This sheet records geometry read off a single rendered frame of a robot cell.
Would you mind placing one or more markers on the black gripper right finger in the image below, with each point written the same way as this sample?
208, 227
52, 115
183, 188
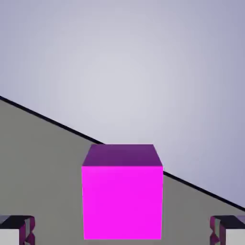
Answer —
229, 224

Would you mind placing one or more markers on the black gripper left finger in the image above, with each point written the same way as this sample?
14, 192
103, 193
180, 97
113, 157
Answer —
15, 224

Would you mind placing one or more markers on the small magenta cube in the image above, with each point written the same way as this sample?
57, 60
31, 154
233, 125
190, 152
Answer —
122, 201

